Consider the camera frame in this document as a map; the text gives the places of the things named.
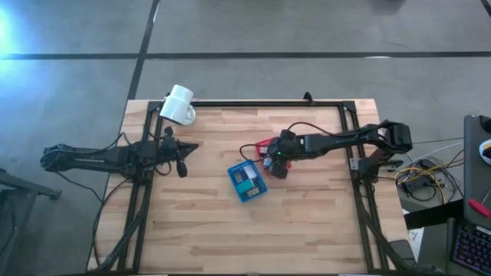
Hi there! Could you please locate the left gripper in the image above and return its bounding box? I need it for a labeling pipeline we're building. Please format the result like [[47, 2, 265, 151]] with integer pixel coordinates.
[[153, 126, 199, 178]]

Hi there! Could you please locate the red plastic basket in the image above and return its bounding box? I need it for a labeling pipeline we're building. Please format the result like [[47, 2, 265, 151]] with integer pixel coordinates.
[[255, 136, 293, 172]]

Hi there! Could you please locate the blue plastic basket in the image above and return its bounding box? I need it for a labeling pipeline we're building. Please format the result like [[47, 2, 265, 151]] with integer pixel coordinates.
[[226, 159, 269, 203]]

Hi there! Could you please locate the white cylindrical spot lamp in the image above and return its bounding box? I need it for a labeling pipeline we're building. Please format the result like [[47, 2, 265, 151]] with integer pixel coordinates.
[[159, 84, 196, 127]]

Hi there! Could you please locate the black flat pad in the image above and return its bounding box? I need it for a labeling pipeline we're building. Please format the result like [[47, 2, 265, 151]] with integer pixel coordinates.
[[387, 238, 418, 269]]

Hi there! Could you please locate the white paper sheet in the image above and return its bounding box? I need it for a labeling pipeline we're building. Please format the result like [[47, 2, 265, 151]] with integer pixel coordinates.
[[402, 209, 425, 253]]

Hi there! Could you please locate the black desk crossbar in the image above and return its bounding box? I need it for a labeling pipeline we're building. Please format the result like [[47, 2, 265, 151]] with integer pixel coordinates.
[[403, 199, 465, 231]]

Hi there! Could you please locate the grey metal stand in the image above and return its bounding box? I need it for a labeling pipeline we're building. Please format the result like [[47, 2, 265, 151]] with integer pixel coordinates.
[[0, 167, 62, 276]]

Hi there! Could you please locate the dark grey side desk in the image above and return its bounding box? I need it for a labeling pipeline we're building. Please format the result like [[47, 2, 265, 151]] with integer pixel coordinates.
[[462, 113, 491, 231]]

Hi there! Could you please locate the white blue yellow object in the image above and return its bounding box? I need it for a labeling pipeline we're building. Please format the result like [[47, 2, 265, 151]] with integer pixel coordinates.
[[478, 138, 491, 166]]

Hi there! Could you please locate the backlit keyboard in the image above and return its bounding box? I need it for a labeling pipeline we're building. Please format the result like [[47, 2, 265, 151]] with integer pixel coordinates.
[[451, 218, 491, 276]]

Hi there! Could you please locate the black aluminium table frame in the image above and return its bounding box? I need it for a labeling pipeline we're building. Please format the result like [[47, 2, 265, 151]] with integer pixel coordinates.
[[97, 99, 410, 274]]

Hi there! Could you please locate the floor cable bundle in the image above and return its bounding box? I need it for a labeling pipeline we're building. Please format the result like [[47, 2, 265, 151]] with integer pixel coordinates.
[[394, 153, 465, 204]]

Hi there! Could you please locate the red handled tool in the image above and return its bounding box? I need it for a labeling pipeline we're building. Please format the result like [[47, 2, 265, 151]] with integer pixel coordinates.
[[468, 198, 491, 219]]

